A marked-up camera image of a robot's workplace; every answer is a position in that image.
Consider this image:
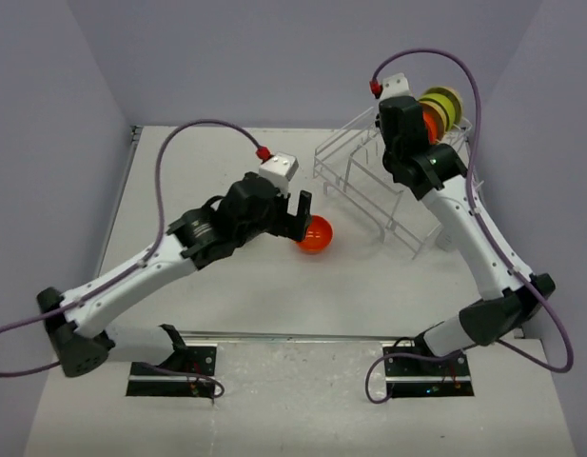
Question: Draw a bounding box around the white cutlery holder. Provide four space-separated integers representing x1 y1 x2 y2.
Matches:
435 227 457 252

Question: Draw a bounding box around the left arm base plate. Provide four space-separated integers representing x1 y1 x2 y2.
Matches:
126 345 225 401

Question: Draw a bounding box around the white wire dish rack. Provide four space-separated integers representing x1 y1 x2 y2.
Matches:
313 105 485 259

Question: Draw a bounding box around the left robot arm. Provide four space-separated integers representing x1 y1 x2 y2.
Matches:
36 172 312 378

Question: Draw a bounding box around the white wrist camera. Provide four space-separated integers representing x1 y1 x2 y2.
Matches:
258 153 299 195
379 72 413 101

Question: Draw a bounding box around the olive green bowl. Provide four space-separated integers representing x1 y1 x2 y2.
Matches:
419 92 460 135

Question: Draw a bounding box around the orange bowl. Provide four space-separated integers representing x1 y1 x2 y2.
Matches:
422 111 439 145
296 215 334 254

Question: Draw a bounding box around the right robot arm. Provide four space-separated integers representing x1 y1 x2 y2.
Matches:
378 95 556 374

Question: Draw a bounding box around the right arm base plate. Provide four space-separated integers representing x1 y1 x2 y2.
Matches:
383 355 475 398

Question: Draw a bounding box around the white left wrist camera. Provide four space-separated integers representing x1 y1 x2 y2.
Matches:
258 153 299 195

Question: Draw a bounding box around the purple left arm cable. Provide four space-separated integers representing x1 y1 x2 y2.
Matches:
0 118 274 399

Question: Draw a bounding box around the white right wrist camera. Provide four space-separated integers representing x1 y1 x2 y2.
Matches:
379 72 413 101

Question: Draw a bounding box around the rear tan bowl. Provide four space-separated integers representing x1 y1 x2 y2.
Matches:
421 86 463 128

